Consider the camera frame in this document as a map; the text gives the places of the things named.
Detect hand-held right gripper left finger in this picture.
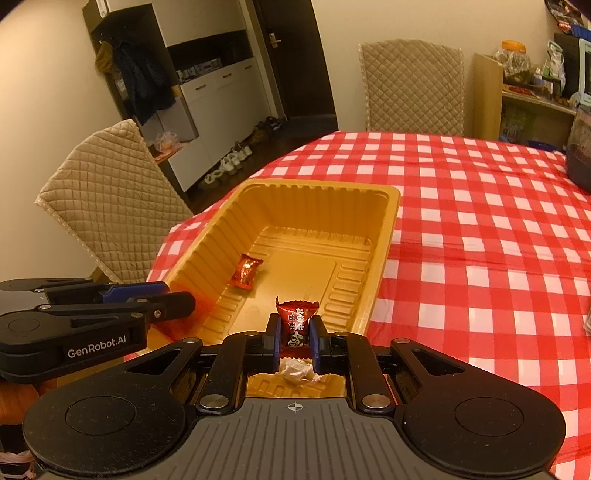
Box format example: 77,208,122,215
124,314,283,414

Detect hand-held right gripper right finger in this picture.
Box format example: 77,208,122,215
308,315,467,413

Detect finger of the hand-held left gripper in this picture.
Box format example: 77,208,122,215
39,291,196,325
0,278,170,306

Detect dark red candy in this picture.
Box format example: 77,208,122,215
276,296,320,359

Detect gold plastic tray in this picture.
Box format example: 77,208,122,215
124,178,402,398

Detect shiny red wrapped candy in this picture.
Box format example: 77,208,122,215
229,253,264,291

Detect beige quilted chair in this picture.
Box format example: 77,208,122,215
358,39,465,137
36,119,195,285

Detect plastic bag with oranges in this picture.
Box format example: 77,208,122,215
154,131,180,154

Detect row of shoes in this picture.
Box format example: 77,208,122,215
198,115,287,191

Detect red checkered tablecloth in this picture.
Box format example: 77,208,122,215
147,130,591,480

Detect black and white cabinet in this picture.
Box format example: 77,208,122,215
83,0,288,193

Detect dark hanging coat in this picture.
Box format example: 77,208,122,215
99,37,177,126

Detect dark wooden door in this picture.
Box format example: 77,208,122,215
253,0,338,133

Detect wooden shelf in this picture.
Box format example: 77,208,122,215
473,53,579,151

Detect glass jar with dark liquid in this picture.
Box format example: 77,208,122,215
565,106,591,193

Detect orange lid plastic jar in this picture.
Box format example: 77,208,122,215
496,40,530,80

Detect green and white bag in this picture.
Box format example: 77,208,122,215
547,41,567,94

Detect light blue toaster oven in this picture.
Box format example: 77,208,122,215
577,38,591,110

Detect hanging snack packets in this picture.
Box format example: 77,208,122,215
544,0,591,38

